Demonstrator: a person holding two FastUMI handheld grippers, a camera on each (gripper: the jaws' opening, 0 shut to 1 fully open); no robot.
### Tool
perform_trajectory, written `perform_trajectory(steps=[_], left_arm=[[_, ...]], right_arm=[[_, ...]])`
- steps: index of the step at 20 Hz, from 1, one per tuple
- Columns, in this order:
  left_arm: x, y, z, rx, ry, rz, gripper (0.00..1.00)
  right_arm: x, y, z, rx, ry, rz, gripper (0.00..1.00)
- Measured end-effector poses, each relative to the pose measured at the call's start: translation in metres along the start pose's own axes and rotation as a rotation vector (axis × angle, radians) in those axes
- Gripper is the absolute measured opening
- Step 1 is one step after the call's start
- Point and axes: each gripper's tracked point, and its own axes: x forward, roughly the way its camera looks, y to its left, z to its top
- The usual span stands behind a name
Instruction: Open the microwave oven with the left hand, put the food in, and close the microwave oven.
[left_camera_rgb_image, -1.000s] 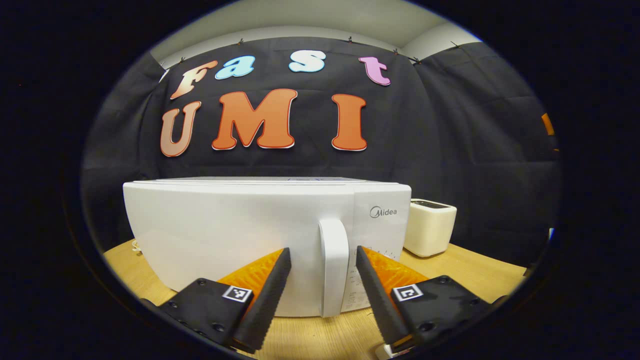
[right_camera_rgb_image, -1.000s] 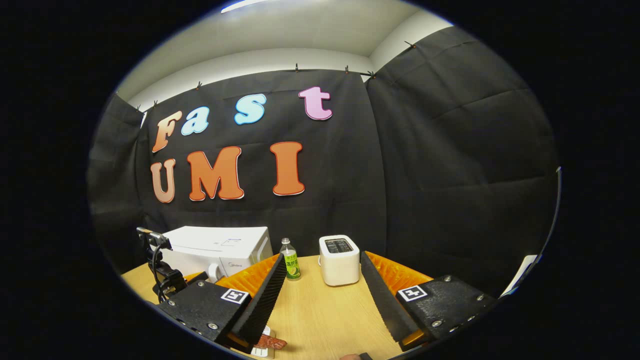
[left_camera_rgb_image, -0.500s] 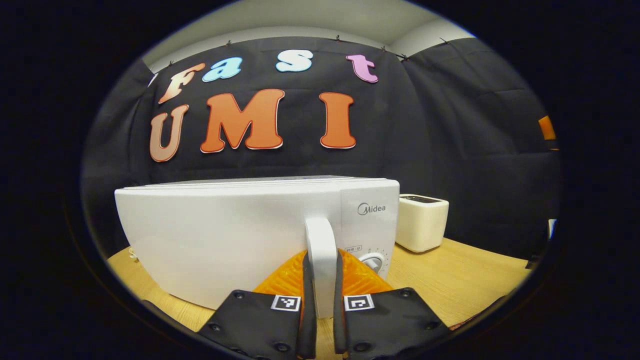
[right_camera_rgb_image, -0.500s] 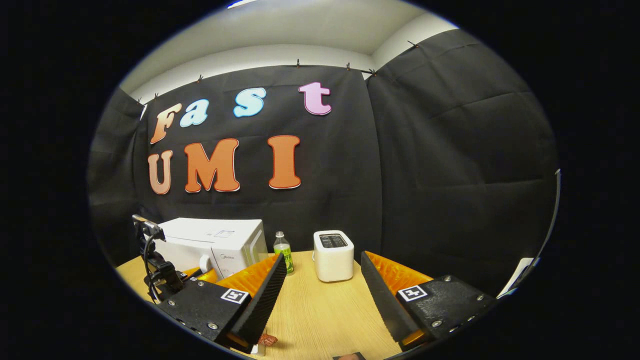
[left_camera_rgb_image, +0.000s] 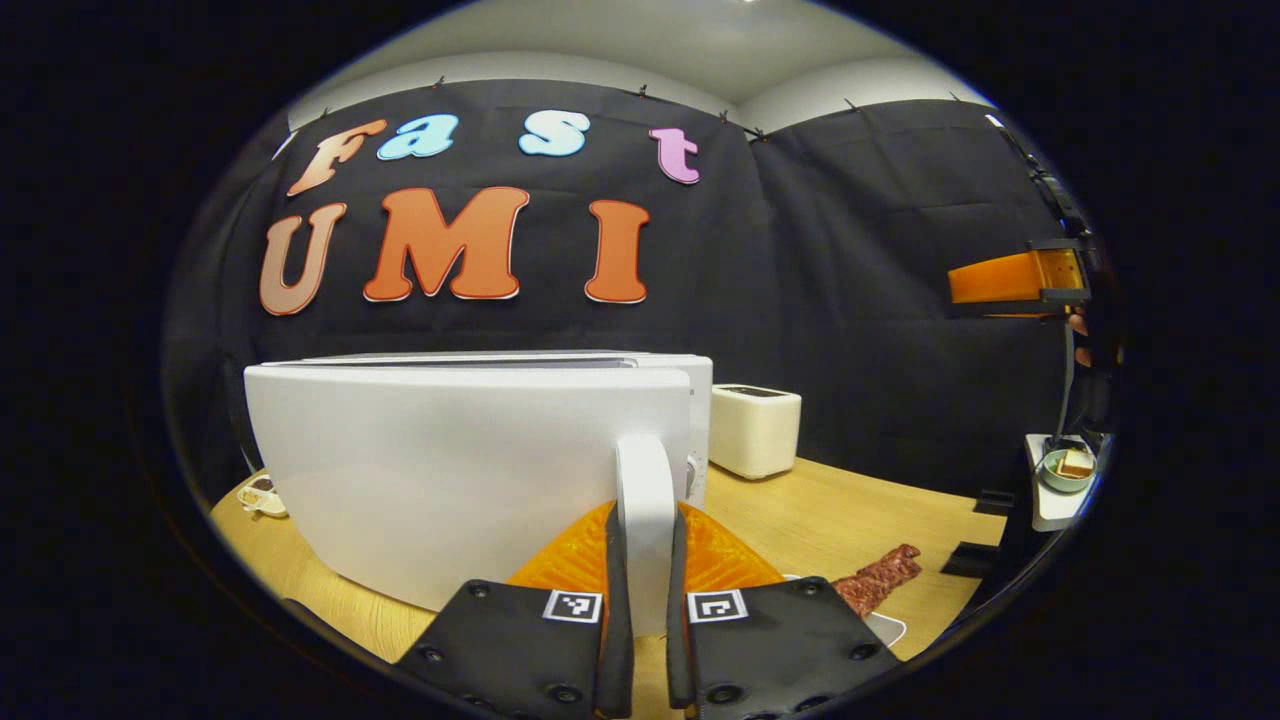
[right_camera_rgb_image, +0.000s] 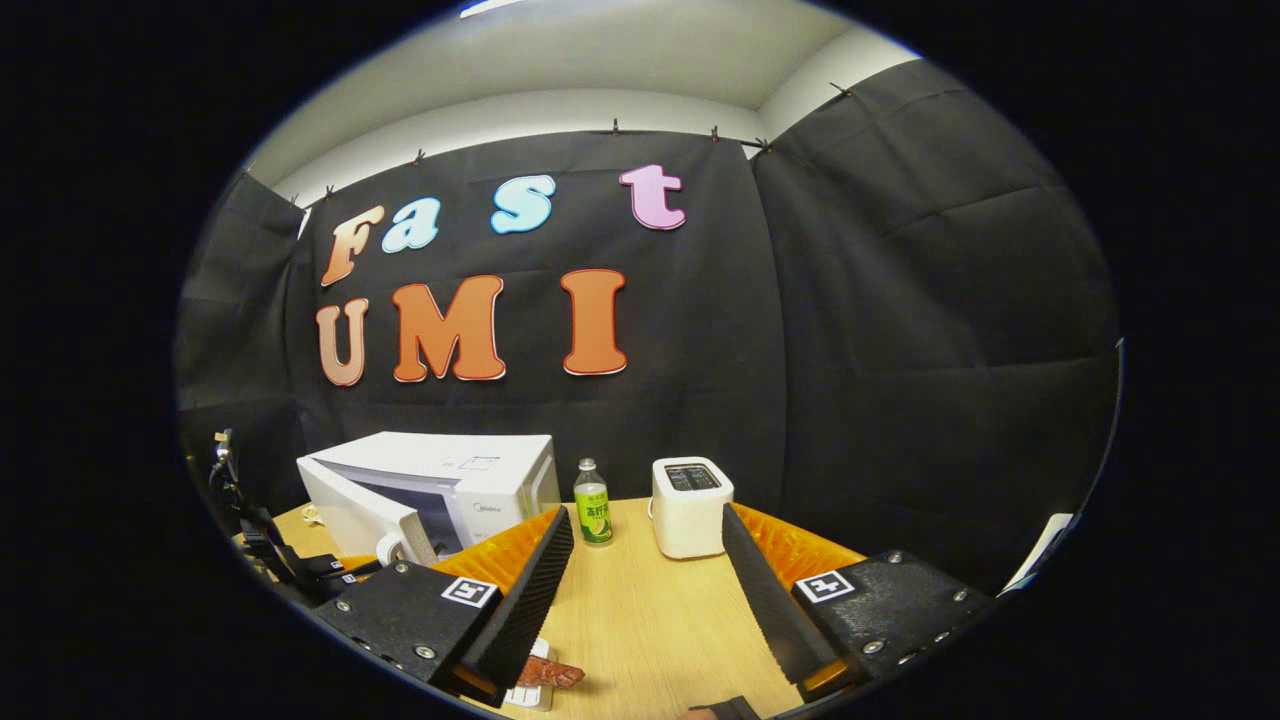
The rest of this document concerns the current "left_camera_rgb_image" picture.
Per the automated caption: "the white toaster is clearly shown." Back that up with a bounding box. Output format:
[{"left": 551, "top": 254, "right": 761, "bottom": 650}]
[{"left": 709, "top": 384, "right": 803, "bottom": 480}]

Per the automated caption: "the white divided snack tray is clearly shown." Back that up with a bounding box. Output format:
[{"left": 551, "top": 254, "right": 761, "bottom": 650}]
[{"left": 237, "top": 474, "right": 290, "bottom": 519}]

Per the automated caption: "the white side shelf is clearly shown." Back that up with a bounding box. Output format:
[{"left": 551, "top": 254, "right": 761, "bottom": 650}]
[{"left": 1024, "top": 433, "right": 1103, "bottom": 532}]

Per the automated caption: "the raw meat strip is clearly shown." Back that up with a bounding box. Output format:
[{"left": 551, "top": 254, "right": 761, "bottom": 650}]
[{"left": 833, "top": 544, "right": 923, "bottom": 617}]

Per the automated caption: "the green bowl with food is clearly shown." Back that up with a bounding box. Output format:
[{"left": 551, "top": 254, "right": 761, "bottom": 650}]
[{"left": 1041, "top": 447, "right": 1098, "bottom": 494}]

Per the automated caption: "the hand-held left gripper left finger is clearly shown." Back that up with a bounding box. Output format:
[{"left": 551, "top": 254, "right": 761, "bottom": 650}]
[{"left": 395, "top": 500, "right": 636, "bottom": 720}]

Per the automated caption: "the white microwave oven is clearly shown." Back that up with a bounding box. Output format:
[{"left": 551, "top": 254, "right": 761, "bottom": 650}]
[{"left": 243, "top": 350, "right": 714, "bottom": 637}]

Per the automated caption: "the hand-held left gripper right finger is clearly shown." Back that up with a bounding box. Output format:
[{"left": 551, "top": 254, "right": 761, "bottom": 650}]
[{"left": 667, "top": 503, "right": 901, "bottom": 720}]

